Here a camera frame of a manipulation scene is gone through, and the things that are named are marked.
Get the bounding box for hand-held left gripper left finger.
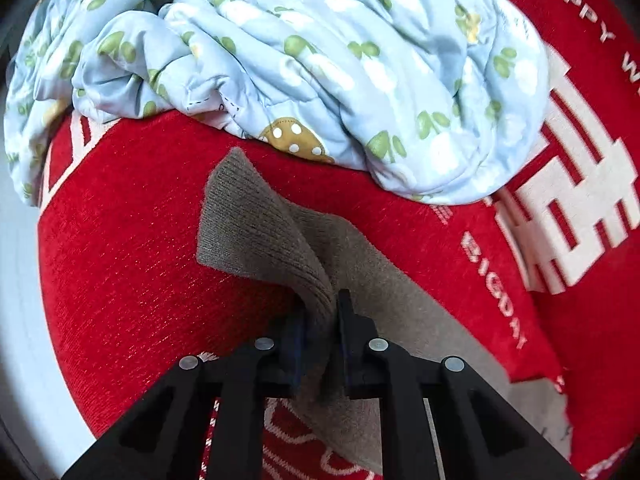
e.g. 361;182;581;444
60;302;313;480

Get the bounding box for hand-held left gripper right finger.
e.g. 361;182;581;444
336;288;583;480

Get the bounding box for grey knit garment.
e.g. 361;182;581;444
195;147;573;476

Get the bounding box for red printed blanket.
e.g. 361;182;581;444
37;0;640;480

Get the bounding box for light blue printed quilt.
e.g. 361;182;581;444
2;0;551;206

